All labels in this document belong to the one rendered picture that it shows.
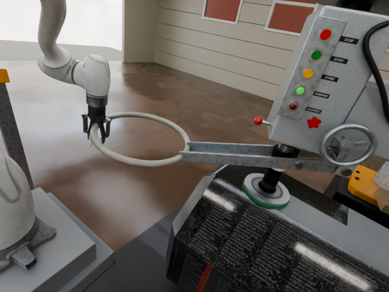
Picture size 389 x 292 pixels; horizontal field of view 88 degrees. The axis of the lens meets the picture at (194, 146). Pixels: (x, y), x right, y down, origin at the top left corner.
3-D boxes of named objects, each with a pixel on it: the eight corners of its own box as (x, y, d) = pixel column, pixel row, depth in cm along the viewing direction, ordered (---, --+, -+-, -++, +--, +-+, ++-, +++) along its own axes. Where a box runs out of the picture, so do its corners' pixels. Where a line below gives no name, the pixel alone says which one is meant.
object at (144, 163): (200, 136, 121) (201, 132, 119) (168, 185, 79) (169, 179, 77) (128, 108, 126) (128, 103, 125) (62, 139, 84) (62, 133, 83)
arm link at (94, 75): (114, 92, 94) (87, 84, 94) (116, 58, 87) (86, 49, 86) (102, 99, 85) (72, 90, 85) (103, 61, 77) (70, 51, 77)
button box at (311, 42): (298, 118, 68) (344, 21, 54) (300, 120, 66) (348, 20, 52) (275, 112, 69) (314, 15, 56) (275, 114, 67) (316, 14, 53)
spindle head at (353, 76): (345, 149, 88) (419, 35, 66) (369, 177, 69) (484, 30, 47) (263, 126, 94) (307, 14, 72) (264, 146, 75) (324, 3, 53)
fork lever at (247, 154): (338, 154, 88) (341, 144, 86) (356, 179, 72) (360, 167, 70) (190, 146, 108) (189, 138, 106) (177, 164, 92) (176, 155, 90)
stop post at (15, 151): (40, 190, 179) (7, 61, 126) (49, 203, 169) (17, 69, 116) (11, 201, 164) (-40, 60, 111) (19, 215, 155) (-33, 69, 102)
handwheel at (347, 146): (348, 159, 72) (374, 121, 65) (360, 175, 64) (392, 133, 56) (305, 147, 75) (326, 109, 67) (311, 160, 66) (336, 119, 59)
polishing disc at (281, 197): (279, 214, 82) (281, 212, 82) (235, 186, 93) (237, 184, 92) (294, 191, 98) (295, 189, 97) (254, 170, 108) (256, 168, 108)
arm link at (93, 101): (103, 98, 86) (102, 111, 89) (111, 92, 94) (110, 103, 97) (81, 92, 85) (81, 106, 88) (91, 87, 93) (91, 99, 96)
